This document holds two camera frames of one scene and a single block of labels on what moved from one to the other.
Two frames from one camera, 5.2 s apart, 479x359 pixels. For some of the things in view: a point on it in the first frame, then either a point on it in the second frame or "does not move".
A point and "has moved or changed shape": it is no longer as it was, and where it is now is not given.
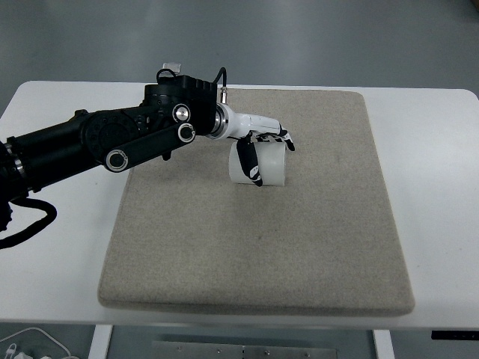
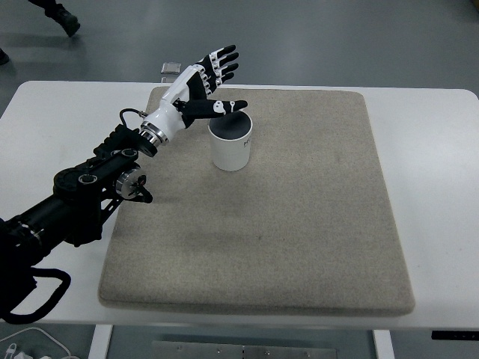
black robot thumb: [248, 155] -> [194, 109]
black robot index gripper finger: [287, 138] -> [221, 52]
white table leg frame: [100, 342] does not move
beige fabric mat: [185, 238] does not move
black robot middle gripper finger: [278, 138] -> [221, 60]
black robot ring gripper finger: [263, 137] -> [222, 70]
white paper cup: [272, 158] has moved or changed shape
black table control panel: [455, 335] does not move
